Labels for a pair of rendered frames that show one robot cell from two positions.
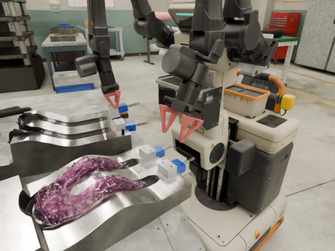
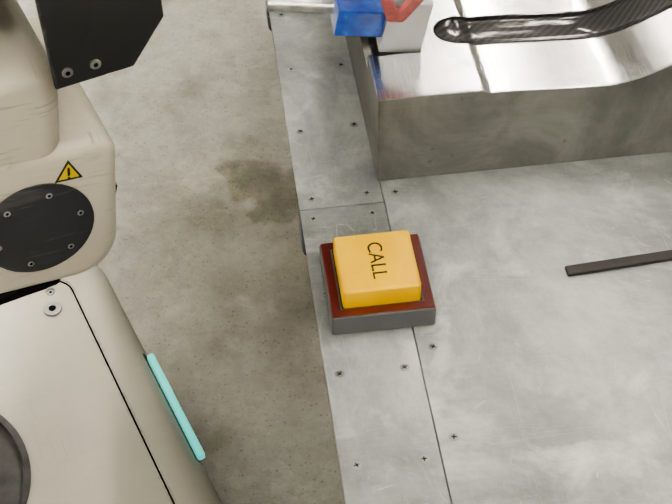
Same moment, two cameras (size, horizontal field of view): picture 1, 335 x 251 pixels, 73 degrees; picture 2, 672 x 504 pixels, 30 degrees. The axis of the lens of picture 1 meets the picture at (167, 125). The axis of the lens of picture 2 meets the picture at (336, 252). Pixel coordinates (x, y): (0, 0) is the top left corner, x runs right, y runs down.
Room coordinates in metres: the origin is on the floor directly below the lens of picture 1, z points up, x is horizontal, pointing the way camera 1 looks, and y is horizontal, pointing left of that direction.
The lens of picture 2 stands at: (1.74, 0.39, 1.54)
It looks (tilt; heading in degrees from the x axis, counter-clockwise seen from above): 46 degrees down; 195
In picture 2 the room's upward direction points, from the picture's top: 1 degrees counter-clockwise
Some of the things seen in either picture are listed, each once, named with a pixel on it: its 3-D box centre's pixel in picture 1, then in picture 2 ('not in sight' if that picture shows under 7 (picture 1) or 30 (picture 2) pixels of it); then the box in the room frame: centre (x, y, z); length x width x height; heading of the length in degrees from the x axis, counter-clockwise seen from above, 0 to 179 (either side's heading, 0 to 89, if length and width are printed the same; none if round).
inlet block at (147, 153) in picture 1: (158, 151); not in sight; (0.67, 0.03, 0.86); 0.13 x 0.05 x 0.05; 128
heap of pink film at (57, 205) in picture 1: (87, 181); not in sight; (0.46, 0.21, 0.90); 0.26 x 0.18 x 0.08; 128
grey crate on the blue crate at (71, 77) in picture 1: (73, 77); not in sight; (3.75, 1.57, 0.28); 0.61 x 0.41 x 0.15; 111
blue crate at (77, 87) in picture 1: (75, 87); not in sight; (3.75, 1.57, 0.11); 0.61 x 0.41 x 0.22; 111
